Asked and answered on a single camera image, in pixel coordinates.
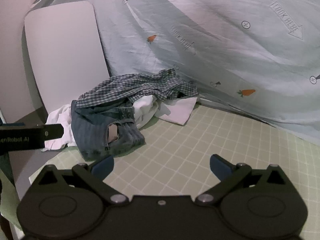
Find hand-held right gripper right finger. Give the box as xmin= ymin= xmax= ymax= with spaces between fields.
xmin=195 ymin=153 xmax=287 ymax=207

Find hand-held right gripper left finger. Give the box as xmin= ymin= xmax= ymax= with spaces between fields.
xmin=37 ymin=154 xmax=131 ymax=207

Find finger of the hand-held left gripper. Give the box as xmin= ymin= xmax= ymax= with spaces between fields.
xmin=44 ymin=124 xmax=65 ymax=140

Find blue checked shirt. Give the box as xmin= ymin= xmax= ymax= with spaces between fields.
xmin=76 ymin=69 xmax=199 ymax=110

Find white crumpled garment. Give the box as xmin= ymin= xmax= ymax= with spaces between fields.
xmin=41 ymin=104 xmax=77 ymax=152
xmin=132 ymin=95 xmax=162 ymax=128

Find blue denim jeans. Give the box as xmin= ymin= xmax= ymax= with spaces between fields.
xmin=71 ymin=100 xmax=146 ymax=162

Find green grid mat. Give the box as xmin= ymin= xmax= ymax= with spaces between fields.
xmin=28 ymin=99 xmax=320 ymax=240

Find white folded cloth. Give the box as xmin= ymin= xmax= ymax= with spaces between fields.
xmin=154 ymin=96 xmax=199 ymax=126

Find white rounded board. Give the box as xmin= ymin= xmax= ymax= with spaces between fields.
xmin=24 ymin=1 xmax=111 ymax=121

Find light blue printed blanket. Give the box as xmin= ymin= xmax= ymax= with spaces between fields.
xmin=32 ymin=0 xmax=320 ymax=147

